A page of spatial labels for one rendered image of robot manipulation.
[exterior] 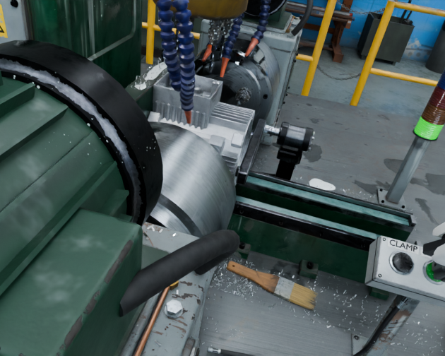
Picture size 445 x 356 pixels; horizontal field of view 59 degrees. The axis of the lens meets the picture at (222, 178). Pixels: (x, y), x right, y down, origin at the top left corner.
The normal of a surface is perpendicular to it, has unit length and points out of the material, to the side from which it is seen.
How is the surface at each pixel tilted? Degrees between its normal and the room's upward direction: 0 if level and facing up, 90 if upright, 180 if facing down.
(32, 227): 59
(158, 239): 0
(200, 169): 36
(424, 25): 90
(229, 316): 0
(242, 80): 90
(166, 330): 0
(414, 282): 29
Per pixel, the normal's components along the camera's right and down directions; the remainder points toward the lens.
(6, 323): 0.15, -0.80
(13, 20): -0.25, 0.54
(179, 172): 0.53, -0.62
